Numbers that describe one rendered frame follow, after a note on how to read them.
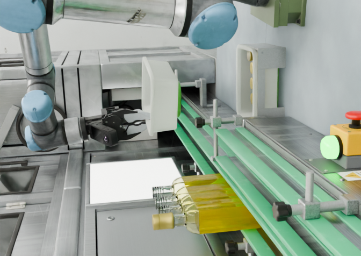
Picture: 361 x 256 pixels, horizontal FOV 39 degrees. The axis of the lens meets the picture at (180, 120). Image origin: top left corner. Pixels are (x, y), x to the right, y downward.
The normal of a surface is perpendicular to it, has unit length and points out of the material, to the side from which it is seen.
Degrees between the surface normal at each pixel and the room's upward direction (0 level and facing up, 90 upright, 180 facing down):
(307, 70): 0
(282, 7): 90
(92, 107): 90
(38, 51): 110
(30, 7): 79
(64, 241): 90
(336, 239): 90
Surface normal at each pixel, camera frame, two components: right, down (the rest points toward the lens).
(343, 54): -0.98, 0.07
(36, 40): 0.47, 0.71
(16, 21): 0.01, 0.76
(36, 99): -0.01, -0.62
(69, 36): 0.17, 0.22
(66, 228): -0.03, -0.97
